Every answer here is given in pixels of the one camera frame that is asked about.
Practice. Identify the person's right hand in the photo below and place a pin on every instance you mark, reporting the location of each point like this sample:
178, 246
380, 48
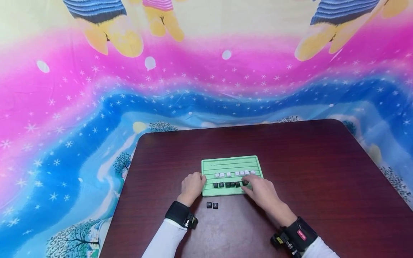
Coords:
266, 197

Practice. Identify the person's left fingers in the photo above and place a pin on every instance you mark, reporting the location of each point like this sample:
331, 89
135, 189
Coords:
200, 178

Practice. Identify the row of black keycaps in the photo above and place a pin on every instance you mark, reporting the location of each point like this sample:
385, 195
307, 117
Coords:
227, 184

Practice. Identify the row of white keycaps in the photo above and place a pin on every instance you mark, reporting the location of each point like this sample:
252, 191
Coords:
237, 173

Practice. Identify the person's right thumb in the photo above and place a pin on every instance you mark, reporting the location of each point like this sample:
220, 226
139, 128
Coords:
246, 190

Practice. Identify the person's right forearm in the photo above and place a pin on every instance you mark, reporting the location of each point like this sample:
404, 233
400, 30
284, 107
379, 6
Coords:
319, 250

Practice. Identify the person's left hand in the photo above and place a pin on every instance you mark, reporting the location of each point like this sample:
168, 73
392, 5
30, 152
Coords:
190, 188

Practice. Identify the black wrist band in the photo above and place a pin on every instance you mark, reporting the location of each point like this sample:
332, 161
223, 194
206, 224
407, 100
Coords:
179, 213
298, 234

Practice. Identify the person's right fingers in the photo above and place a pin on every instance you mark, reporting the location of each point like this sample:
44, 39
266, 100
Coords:
257, 179

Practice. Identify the person's left forearm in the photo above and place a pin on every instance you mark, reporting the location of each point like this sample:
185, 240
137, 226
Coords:
166, 242

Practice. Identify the green ridged plastic tray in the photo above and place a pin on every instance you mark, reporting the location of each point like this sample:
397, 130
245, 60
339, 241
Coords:
227, 163

